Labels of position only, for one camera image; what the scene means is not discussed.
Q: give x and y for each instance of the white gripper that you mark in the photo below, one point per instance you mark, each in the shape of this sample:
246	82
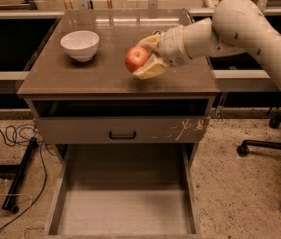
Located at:
172	45

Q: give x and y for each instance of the red apple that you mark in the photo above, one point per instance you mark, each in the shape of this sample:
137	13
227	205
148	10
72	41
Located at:
136	57

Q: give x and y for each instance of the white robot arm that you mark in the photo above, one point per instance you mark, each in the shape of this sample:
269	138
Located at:
236	26

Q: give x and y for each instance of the grey drawer cabinet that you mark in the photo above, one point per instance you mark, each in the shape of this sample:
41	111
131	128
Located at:
59	86

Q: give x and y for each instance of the open middle drawer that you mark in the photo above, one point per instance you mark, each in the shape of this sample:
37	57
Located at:
128	191

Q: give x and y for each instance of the green soda can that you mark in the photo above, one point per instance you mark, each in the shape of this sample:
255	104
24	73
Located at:
158	32

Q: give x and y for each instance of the white ceramic bowl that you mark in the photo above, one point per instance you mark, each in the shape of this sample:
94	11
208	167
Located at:
80	45

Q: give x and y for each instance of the black table leg with caster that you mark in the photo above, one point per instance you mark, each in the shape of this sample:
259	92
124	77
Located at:
18	172

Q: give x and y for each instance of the top drawer with black handle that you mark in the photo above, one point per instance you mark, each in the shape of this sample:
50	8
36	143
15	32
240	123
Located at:
120	130

